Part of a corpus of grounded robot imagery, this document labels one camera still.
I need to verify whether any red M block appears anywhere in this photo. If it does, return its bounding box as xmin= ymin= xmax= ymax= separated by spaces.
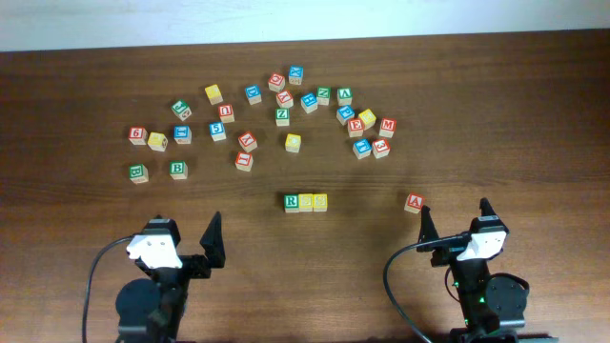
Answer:
xmin=379 ymin=118 xmax=397 ymax=138

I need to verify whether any blue D block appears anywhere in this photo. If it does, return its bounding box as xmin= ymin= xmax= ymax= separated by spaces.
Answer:
xmin=245 ymin=85 xmax=262 ymax=105

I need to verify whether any blue block left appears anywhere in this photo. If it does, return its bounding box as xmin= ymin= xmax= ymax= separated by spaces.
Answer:
xmin=173 ymin=126 xmax=193 ymax=145

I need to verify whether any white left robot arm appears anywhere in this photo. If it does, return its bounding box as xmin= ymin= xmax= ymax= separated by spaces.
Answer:
xmin=115 ymin=212 xmax=226 ymax=343

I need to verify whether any aluminium rail table edge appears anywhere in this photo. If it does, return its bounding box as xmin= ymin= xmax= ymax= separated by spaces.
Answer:
xmin=447 ymin=334 xmax=559 ymax=343

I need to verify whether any green b block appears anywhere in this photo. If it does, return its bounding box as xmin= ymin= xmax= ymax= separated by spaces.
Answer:
xmin=170 ymin=161 xmax=188 ymax=180
xmin=129 ymin=164 xmax=149 ymax=184

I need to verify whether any blue H block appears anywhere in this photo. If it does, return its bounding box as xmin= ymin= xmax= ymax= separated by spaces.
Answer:
xmin=300 ymin=92 xmax=318 ymax=113

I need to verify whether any red C block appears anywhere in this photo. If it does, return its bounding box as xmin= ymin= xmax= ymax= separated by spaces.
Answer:
xmin=268 ymin=72 xmax=286 ymax=92

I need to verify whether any green R block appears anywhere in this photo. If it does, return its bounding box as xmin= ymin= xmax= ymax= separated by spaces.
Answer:
xmin=283 ymin=194 xmax=300 ymax=213

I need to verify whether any yellow block top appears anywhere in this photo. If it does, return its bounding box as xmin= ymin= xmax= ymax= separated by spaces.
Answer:
xmin=204 ymin=84 xmax=223 ymax=105

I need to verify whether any red Y block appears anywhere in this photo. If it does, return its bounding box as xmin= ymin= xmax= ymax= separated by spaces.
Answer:
xmin=276 ymin=90 xmax=294 ymax=109

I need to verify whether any red E block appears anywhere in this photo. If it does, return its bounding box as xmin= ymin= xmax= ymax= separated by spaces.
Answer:
xmin=347 ymin=118 xmax=364 ymax=137

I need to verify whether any red 3 block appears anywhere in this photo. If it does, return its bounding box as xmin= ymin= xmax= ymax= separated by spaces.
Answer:
xmin=372 ymin=138 xmax=391 ymax=159

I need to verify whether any blue 5 block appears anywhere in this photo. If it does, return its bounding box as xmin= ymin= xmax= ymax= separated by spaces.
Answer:
xmin=209 ymin=122 xmax=227 ymax=142

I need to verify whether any red K block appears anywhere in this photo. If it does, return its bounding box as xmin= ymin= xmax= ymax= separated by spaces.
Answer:
xmin=238 ymin=131 xmax=258 ymax=152

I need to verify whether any green V block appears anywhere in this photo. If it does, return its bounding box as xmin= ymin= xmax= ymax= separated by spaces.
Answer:
xmin=337 ymin=88 xmax=353 ymax=107

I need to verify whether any yellow block centre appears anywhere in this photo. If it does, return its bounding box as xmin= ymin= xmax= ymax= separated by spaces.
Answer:
xmin=285 ymin=133 xmax=302 ymax=153

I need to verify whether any green Z block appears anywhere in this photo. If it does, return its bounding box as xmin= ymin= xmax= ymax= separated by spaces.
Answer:
xmin=274 ymin=109 xmax=290 ymax=127

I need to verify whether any blue X block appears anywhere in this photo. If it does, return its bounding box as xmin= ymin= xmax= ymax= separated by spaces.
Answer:
xmin=288 ymin=65 xmax=304 ymax=85

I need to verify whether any green J block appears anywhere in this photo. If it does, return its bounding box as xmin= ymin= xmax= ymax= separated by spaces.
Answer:
xmin=171 ymin=99 xmax=193 ymax=121

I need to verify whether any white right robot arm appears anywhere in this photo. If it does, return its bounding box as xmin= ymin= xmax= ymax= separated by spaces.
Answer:
xmin=417 ymin=198 xmax=558 ymax=342

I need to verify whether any yellow block far left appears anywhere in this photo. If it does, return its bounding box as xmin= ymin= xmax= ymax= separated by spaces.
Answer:
xmin=147 ymin=132 xmax=168 ymax=151

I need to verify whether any red 6 block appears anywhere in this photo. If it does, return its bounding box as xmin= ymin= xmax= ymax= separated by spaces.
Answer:
xmin=128 ymin=127 xmax=148 ymax=146

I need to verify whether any green N block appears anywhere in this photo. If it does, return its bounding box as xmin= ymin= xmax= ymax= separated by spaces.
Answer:
xmin=316 ymin=87 xmax=331 ymax=106

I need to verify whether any red U block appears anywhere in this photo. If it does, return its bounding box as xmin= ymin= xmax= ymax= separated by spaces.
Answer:
xmin=218 ymin=104 xmax=234 ymax=123

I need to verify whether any blue P block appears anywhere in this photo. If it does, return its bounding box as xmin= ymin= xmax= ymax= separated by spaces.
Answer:
xmin=336 ymin=105 xmax=355 ymax=126

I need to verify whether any blue F block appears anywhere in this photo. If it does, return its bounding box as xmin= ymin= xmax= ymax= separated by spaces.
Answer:
xmin=353 ymin=138 xmax=372 ymax=159

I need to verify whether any red A block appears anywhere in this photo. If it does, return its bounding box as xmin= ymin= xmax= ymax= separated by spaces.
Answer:
xmin=404 ymin=193 xmax=425 ymax=213

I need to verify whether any yellow S block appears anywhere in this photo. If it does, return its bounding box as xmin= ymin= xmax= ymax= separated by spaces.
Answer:
xmin=298 ymin=193 xmax=314 ymax=212
xmin=313 ymin=193 xmax=328 ymax=212

